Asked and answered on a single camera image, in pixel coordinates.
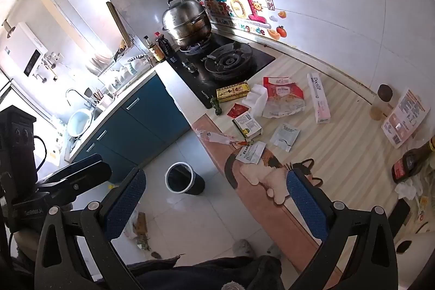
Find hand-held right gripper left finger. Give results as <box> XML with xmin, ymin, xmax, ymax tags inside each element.
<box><xmin>34</xmin><ymin>168</ymin><xmax>147</xmax><ymax>290</ymax></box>

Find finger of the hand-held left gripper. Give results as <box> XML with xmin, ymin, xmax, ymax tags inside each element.
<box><xmin>39</xmin><ymin>154</ymin><xmax>104</xmax><ymax>183</ymax></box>
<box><xmin>36</xmin><ymin>163</ymin><xmax>113</xmax><ymax>205</ymax></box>

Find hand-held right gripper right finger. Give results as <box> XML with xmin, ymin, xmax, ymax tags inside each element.
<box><xmin>286</xmin><ymin>168</ymin><xmax>398</xmax><ymax>290</ymax></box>

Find black trash can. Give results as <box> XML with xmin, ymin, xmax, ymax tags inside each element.
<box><xmin>165</xmin><ymin>161</ymin><xmax>206</xmax><ymax>196</ymax></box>

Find red and clear plastic bag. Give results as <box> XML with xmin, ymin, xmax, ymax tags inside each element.
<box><xmin>262</xmin><ymin>76</ymin><xmax>306</xmax><ymax>119</ymax></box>

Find floor litter with cardboard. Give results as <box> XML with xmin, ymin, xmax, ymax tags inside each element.
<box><xmin>124</xmin><ymin>210</ymin><xmax>151</xmax><ymax>250</ymax></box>

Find white basin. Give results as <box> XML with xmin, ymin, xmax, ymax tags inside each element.
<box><xmin>67</xmin><ymin>108</ymin><xmax>93</xmax><ymax>138</ymax></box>

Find grey fluffy slipper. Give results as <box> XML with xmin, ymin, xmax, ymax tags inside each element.
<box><xmin>267</xmin><ymin>242</ymin><xmax>283</xmax><ymax>258</ymax></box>
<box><xmin>232</xmin><ymin>238</ymin><xmax>257</xmax><ymax>257</ymax></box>

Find white grey sachet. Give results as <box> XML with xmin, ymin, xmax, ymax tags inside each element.
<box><xmin>270</xmin><ymin>123</ymin><xmax>302</xmax><ymax>153</ymax></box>

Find utensil holder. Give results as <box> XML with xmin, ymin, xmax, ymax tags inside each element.
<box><xmin>85</xmin><ymin>86</ymin><xmax>113</xmax><ymax>108</ymax></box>

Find steel faucet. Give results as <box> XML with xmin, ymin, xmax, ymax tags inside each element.
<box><xmin>65</xmin><ymin>88</ymin><xmax>84</xmax><ymax>107</ymax></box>

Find blue kitchen cabinet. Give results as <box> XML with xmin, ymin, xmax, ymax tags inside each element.
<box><xmin>72</xmin><ymin>74</ymin><xmax>191</xmax><ymax>176</ymax></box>

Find white printed sachet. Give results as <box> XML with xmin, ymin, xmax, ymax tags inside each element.
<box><xmin>235</xmin><ymin>141</ymin><xmax>267</xmax><ymax>164</ymax></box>

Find small white medicine box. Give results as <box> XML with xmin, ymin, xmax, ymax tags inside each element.
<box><xmin>232</xmin><ymin>114</ymin><xmax>263</xmax><ymax>141</ymax></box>

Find white water heater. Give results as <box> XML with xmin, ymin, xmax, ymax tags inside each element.
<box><xmin>3</xmin><ymin>21</ymin><xmax>49</xmax><ymax>77</ymax></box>

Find dish rack with dishes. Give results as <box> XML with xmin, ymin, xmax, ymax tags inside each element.
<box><xmin>85</xmin><ymin>45</ymin><xmax>154</xmax><ymax>98</ymax></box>

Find crumpled white tissue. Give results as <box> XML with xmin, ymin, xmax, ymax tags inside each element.
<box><xmin>394</xmin><ymin>174</ymin><xmax>424</xmax><ymax>201</ymax></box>

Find long white pink box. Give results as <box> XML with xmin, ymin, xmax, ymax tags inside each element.
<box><xmin>307</xmin><ymin>73</ymin><xmax>331</xmax><ymax>125</ymax></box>

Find dark sauce bottle red label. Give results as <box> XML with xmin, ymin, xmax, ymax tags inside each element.
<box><xmin>391</xmin><ymin>136</ymin><xmax>435</xmax><ymax>184</ymax></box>

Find person's dark clothing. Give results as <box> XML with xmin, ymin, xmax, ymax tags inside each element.
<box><xmin>126</xmin><ymin>254</ymin><xmax>297</xmax><ymax>290</ymax></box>

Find clear plastic wrapper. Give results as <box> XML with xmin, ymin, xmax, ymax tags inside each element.
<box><xmin>192</xmin><ymin>129</ymin><xmax>249</xmax><ymax>148</ymax></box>

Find red sachet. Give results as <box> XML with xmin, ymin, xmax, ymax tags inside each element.
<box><xmin>228</xmin><ymin>103</ymin><xmax>251</xmax><ymax>121</ymax></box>

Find white folded paper towel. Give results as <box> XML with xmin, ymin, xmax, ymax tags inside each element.
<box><xmin>242</xmin><ymin>84</ymin><xmax>269</xmax><ymax>117</ymax></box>

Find white plastic object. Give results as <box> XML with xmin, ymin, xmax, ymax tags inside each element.
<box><xmin>394</xmin><ymin>221</ymin><xmax>433</xmax><ymax>288</ymax></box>

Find printed paper leaflet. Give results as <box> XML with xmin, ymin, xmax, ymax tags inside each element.
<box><xmin>381</xmin><ymin>88</ymin><xmax>427</xmax><ymax>149</ymax></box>

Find jar with dark lid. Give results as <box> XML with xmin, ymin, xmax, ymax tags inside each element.
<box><xmin>370</xmin><ymin>84</ymin><xmax>394</xmax><ymax>121</ymax></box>

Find yellow red box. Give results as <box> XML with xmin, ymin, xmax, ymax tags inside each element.
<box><xmin>216</xmin><ymin>82</ymin><xmax>251</xmax><ymax>103</ymax></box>

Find dark soy sauce bottle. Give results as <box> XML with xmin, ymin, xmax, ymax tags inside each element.
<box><xmin>154</xmin><ymin>32</ymin><xmax>173</xmax><ymax>60</ymax></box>

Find wooden board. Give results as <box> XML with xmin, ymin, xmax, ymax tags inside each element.
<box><xmin>106</xmin><ymin>1</ymin><xmax>132</xmax><ymax>50</ymax></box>

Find black gas stove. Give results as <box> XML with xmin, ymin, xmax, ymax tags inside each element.
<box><xmin>165</xmin><ymin>33</ymin><xmax>276</xmax><ymax>109</ymax></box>

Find steel steamer pot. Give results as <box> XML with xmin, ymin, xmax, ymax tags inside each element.
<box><xmin>162</xmin><ymin>0</ymin><xmax>213</xmax><ymax>48</ymax></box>

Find black cable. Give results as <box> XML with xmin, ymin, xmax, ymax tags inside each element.
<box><xmin>33</xmin><ymin>135</ymin><xmax>47</xmax><ymax>175</ymax></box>

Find colourful wall stickers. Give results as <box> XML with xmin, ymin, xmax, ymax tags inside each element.
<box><xmin>197</xmin><ymin>0</ymin><xmax>288</xmax><ymax>39</ymax></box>

